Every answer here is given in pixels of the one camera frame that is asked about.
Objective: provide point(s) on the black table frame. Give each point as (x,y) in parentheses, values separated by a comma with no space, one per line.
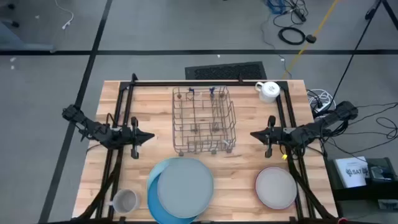
(149,83)

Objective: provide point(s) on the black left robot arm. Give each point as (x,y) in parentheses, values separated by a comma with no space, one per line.
(93,129)

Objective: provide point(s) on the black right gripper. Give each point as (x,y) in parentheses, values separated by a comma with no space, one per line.
(281,136)

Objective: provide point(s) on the white power strip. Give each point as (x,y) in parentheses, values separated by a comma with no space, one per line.
(325,107)

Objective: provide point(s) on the white printed mug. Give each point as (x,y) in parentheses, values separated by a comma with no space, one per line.
(269,91)

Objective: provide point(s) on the grey chair base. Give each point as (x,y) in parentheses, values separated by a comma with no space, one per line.
(28,46)

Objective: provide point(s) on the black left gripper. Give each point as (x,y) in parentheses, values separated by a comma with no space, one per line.
(127,137)

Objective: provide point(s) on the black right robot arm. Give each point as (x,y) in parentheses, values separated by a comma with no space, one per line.
(311,130)

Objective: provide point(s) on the black power strip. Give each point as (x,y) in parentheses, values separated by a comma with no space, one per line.
(300,15)

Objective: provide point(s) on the black stand leg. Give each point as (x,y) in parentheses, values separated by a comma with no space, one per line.
(392,9)
(358,46)

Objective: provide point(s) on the black storage bin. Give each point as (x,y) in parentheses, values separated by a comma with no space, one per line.
(357,194)

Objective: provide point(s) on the large grey plate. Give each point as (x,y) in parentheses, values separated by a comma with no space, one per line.
(185,188)

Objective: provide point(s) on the white booklet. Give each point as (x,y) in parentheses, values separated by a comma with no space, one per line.
(351,172)

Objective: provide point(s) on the large dark blue plate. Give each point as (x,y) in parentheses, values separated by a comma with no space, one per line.
(154,202)

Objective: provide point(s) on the grey flat device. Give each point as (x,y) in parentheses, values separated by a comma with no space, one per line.
(388,204)

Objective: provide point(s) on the small purple plate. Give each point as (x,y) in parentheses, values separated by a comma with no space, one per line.
(276,187)

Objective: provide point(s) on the grey mug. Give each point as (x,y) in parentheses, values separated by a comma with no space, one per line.
(126,201)

